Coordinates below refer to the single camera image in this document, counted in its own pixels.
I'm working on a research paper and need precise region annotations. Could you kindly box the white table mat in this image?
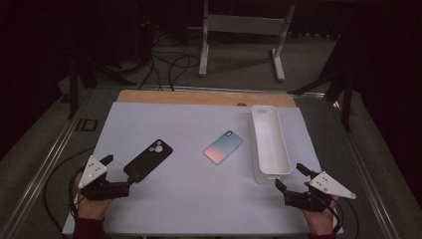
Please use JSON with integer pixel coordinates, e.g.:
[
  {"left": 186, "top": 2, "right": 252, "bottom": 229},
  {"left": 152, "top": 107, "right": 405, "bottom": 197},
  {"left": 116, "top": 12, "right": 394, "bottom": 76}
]
[{"left": 62, "top": 102, "right": 344, "bottom": 237}]

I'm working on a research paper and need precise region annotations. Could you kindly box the right hand-held gripper black cable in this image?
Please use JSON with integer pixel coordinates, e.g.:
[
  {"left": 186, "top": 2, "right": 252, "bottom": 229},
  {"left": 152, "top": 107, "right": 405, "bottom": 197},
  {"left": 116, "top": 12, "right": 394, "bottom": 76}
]
[{"left": 327, "top": 195, "right": 361, "bottom": 235}]

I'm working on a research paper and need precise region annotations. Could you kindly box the pink blue gradient phone case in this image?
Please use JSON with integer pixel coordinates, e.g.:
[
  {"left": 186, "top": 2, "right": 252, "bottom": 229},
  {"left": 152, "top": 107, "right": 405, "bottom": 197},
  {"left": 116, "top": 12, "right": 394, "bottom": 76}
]
[{"left": 203, "top": 129, "right": 244, "bottom": 165}]

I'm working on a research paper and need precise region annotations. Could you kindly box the black flat frame on floor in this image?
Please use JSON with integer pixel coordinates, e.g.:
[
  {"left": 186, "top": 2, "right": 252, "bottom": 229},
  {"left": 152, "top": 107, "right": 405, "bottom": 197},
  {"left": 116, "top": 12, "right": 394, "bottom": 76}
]
[{"left": 75, "top": 118, "right": 100, "bottom": 132}]

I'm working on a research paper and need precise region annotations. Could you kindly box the black floor cable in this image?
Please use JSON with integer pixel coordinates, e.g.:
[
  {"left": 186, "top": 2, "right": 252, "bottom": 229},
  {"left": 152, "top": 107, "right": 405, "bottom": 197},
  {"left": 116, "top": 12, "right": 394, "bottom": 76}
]
[
  {"left": 137, "top": 46, "right": 164, "bottom": 91},
  {"left": 167, "top": 54, "right": 201, "bottom": 92}
]

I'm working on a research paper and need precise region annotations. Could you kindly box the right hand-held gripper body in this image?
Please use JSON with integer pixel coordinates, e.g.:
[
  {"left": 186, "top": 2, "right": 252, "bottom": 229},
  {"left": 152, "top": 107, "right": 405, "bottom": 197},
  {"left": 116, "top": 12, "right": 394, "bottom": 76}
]
[{"left": 284, "top": 170, "right": 357, "bottom": 213}]

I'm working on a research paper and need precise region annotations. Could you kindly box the person's right hand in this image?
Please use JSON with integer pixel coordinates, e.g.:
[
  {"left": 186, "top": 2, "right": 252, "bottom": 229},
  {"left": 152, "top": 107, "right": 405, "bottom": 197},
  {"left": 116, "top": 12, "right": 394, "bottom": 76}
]
[{"left": 302, "top": 195, "right": 339, "bottom": 235}]

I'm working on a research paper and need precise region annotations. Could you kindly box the left hand-held gripper black cable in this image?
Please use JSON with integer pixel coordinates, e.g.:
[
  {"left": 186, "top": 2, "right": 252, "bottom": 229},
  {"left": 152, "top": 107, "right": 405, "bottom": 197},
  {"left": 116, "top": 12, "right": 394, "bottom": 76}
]
[{"left": 43, "top": 145, "right": 98, "bottom": 235}]

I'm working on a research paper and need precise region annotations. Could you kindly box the hand-held gripper black cable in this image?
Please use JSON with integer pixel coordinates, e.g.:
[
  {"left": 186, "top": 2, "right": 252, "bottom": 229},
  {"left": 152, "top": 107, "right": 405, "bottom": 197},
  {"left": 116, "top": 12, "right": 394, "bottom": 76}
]
[
  {"left": 43, "top": 145, "right": 98, "bottom": 235},
  {"left": 327, "top": 195, "right": 361, "bottom": 235}
]

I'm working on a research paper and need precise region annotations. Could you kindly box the aluminium floor rail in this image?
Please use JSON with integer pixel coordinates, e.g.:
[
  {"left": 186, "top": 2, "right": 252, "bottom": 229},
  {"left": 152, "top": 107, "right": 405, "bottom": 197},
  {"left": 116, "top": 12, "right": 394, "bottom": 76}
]
[
  {"left": 0, "top": 89, "right": 96, "bottom": 239},
  {"left": 331, "top": 99, "right": 401, "bottom": 239}
]

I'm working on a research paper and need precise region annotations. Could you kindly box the white plastic storage bin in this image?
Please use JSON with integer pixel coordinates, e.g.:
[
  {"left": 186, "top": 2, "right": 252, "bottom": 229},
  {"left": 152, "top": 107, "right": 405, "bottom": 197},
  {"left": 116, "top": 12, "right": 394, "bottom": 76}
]
[{"left": 250, "top": 105, "right": 293, "bottom": 184}]

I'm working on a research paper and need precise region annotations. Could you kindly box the white metal stand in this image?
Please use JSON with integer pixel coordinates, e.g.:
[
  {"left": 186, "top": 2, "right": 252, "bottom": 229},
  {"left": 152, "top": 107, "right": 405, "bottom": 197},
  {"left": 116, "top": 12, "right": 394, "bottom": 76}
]
[{"left": 198, "top": 0, "right": 297, "bottom": 83}]

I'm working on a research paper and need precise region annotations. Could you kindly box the black tripod stand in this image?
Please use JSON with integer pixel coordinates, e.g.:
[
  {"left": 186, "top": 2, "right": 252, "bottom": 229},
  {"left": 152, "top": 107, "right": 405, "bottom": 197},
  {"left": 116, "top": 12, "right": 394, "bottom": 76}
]
[
  {"left": 67, "top": 56, "right": 137, "bottom": 120},
  {"left": 288, "top": 33, "right": 355, "bottom": 133}
]

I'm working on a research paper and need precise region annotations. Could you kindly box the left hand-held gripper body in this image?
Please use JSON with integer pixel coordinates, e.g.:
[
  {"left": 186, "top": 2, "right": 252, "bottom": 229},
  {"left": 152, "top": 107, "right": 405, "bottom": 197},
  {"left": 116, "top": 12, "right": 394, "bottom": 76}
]
[{"left": 78, "top": 155, "right": 130, "bottom": 201}]

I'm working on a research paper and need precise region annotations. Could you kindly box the person's left hand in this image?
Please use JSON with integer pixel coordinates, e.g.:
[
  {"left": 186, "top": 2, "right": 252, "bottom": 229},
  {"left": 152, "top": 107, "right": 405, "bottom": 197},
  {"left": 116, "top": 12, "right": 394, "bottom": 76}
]
[{"left": 73, "top": 172, "right": 113, "bottom": 219}]

